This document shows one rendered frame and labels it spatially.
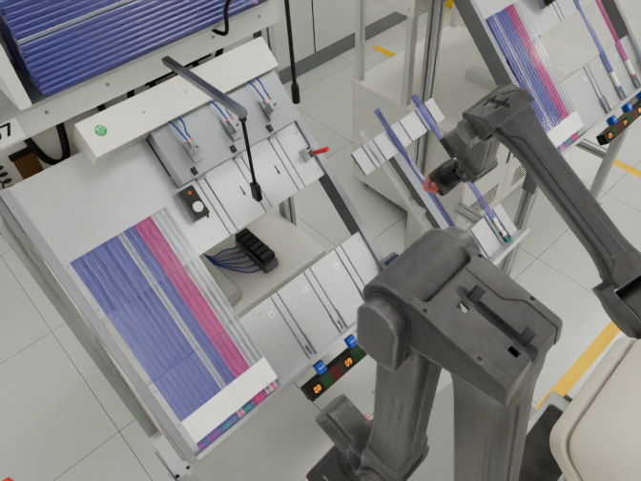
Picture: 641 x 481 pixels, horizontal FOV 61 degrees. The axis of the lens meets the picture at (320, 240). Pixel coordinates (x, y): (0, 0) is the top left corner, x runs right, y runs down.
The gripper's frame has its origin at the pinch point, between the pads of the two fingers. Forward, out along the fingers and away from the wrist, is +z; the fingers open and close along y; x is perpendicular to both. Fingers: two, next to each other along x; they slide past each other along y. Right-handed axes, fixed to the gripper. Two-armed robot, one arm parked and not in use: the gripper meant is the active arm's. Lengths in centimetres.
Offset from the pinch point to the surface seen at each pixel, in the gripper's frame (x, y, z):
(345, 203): -9.4, 21.0, 7.1
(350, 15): -97, -171, 154
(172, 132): -46, 52, 2
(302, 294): 2.8, 44.5, 11.9
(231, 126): -40, 41, -2
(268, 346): 8, 59, 14
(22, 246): -45, 89, 24
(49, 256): -38, 87, 11
